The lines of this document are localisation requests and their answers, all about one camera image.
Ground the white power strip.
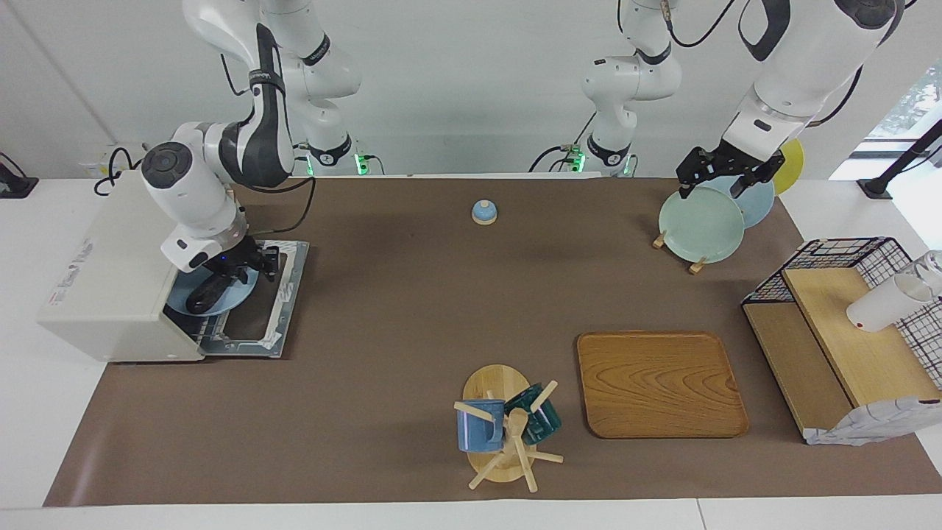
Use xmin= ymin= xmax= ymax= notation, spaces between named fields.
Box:
xmin=79 ymin=144 xmax=148 ymax=177

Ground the glass oven door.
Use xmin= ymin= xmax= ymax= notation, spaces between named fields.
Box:
xmin=199 ymin=239 xmax=310 ymax=359

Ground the yellow plate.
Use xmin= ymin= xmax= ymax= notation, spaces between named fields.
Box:
xmin=773 ymin=138 xmax=805 ymax=196

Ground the black clamp mount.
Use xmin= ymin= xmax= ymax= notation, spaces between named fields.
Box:
xmin=0 ymin=152 xmax=39 ymax=199

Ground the black coiled power cable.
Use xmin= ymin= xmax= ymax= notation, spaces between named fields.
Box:
xmin=93 ymin=147 xmax=144 ymax=196

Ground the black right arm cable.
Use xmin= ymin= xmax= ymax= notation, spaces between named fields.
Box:
xmin=219 ymin=53 xmax=319 ymax=238

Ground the clear glass cup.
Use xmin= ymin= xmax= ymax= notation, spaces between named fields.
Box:
xmin=905 ymin=250 xmax=942 ymax=295

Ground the dark purple eggplant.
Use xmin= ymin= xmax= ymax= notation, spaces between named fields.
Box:
xmin=185 ymin=271 xmax=240 ymax=315

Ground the dark green mug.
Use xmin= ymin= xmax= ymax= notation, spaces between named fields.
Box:
xmin=504 ymin=383 xmax=562 ymax=445

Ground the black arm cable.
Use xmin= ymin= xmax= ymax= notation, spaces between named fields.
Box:
xmin=659 ymin=0 xmax=865 ymax=127
xmin=219 ymin=53 xmax=319 ymax=238

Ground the black base cable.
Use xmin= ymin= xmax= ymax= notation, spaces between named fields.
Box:
xmin=530 ymin=110 xmax=598 ymax=172

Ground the blue plate in rack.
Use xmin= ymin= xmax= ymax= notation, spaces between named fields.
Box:
xmin=714 ymin=175 xmax=776 ymax=229

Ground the wooden plate rack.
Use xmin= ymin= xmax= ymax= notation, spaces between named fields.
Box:
xmin=652 ymin=230 xmax=707 ymax=275

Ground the light blue round plate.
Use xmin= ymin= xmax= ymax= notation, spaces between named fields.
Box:
xmin=166 ymin=265 xmax=260 ymax=317

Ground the black wire basket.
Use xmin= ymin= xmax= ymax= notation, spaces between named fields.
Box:
xmin=741 ymin=237 xmax=942 ymax=391

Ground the white cup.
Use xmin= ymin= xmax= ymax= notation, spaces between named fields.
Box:
xmin=846 ymin=274 xmax=934 ymax=333

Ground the pale green plate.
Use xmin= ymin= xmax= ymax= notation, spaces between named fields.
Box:
xmin=659 ymin=185 xmax=746 ymax=264

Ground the brown table mat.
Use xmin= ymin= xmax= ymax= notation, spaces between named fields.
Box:
xmin=43 ymin=177 xmax=942 ymax=507

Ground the wooden serving tray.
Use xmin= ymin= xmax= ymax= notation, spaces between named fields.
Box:
xmin=576 ymin=331 xmax=750 ymax=439

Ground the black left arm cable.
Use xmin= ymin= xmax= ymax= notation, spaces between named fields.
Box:
xmin=659 ymin=0 xmax=865 ymax=127

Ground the blue mug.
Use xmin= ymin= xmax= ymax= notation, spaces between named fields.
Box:
xmin=456 ymin=399 xmax=507 ymax=453

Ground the wooden mug tree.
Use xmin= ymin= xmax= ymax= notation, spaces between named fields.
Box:
xmin=453 ymin=364 xmax=564 ymax=492

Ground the white toaster oven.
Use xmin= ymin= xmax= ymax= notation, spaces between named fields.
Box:
xmin=37 ymin=171 xmax=240 ymax=363

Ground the grey patterned cloth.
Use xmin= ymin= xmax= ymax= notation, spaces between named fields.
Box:
xmin=804 ymin=397 xmax=942 ymax=447

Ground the wooden two-tier shelf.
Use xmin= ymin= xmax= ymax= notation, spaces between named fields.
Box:
xmin=742 ymin=266 xmax=942 ymax=442

